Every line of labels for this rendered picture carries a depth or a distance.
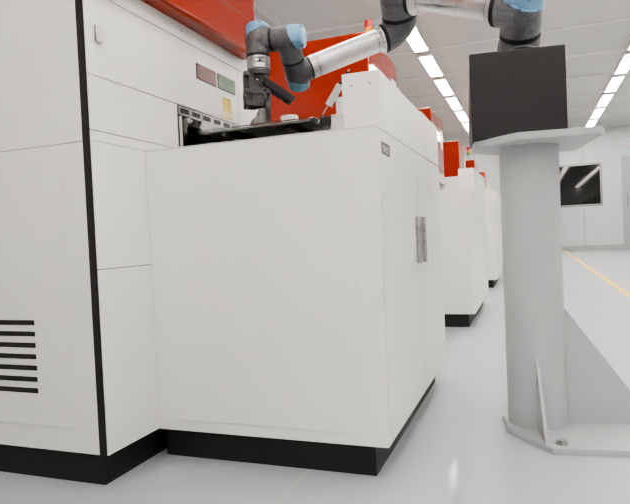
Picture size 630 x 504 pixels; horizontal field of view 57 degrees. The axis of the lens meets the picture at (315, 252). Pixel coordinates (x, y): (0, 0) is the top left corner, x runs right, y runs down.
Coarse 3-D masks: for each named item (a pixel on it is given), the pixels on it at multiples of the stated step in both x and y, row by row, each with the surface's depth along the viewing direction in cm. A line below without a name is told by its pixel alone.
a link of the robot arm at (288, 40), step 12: (288, 24) 182; (300, 24) 182; (276, 36) 182; (288, 36) 181; (300, 36) 180; (276, 48) 184; (288, 48) 183; (300, 48) 184; (288, 60) 186; (300, 60) 187
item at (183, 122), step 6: (180, 120) 168; (186, 120) 170; (192, 120) 173; (180, 126) 168; (186, 126) 170; (192, 126) 173; (198, 126) 176; (204, 126) 179; (210, 126) 183; (216, 126) 186; (180, 132) 168; (186, 132) 170; (180, 138) 168; (186, 138) 170; (180, 144) 168; (186, 144) 170; (192, 144) 173; (198, 144) 176
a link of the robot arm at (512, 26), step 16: (384, 0) 187; (400, 0) 183; (416, 0) 181; (432, 0) 178; (448, 0) 174; (464, 0) 171; (480, 0) 168; (496, 0) 164; (512, 0) 159; (528, 0) 158; (384, 16) 191; (400, 16) 189; (464, 16) 175; (480, 16) 171; (496, 16) 166; (512, 16) 162; (528, 16) 161; (512, 32) 166; (528, 32) 165
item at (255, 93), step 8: (248, 72) 185; (256, 72) 184; (264, 72) 184; (248, 80) 186; (256, 80) 186; (248, 88) 183; (256, 88) 184; (264, 88) 184; (248, 96) 183; (256, 96) 184; (264, 96) 184; (248, 104) 183; (256, 104) 184; (264, 104) 185
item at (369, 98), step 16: (352, 80) 139; (368, 80) 138; (384, 80) 141; (352, 96) 139; (368, 96) 138; (384, 96) 141; (400, 96) 159; (352, 112) 139; (368, 112) 138; (384, 112) 140; (400, 112) 158; (416, 112) 181; (384, 128) 139; (400, 128) 157; (416, 128) 180; (416, 144) 179
